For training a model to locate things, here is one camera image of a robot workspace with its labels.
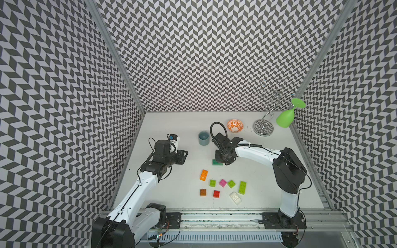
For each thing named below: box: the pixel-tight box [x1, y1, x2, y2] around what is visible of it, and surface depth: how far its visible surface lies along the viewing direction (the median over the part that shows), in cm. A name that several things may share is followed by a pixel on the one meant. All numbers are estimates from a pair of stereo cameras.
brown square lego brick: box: [200, 188, 207, 197], surface depth 82 cm
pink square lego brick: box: [219, 178, 228, 188], surface depth 85 cm
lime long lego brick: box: [238, 180, 248, 195], surface depth 84 cm
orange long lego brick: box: [199, 169, 209, 182], surface depth 88 cm
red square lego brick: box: [212, 190, 221, 199], surface depth 82 cm
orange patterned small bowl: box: [226, 119, 244, 133], surface depth 110 cm
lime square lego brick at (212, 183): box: [209, 179, 217, 188], surface depth 86 cm
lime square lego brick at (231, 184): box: [227, 179, 237, 189], surface depth 86 cm
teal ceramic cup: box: [198, 131, 210, 147], surface depth 101 cm
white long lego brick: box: [228, 191, 242, 206], surface depth 80 cm
